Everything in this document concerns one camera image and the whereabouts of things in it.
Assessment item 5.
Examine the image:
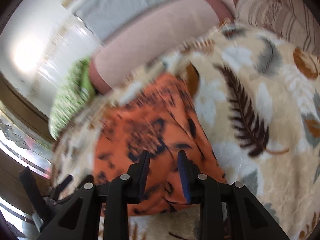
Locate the striped beige floral bedding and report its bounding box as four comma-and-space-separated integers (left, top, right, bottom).
236, 0, 319, 56

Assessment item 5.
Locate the pink quilted mattress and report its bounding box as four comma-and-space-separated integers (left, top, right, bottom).
89, 0, 233, 94

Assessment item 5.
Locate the brown wooden stained glass door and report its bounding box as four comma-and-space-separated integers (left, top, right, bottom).
1, 76, 53, 239

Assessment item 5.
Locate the orange black floral garment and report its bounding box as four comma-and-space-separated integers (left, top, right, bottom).
94, 74, 226, 216

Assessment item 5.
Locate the beige leaf pattern fleece blanket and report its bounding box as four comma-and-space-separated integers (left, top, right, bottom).
52, 23, 319, 239

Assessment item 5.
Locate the grey bed sheet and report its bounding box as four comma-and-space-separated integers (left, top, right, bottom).
72, 0, 203, 43

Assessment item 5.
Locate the green white patterned pillow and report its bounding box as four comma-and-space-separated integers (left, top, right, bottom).
48, 58, 96, 139

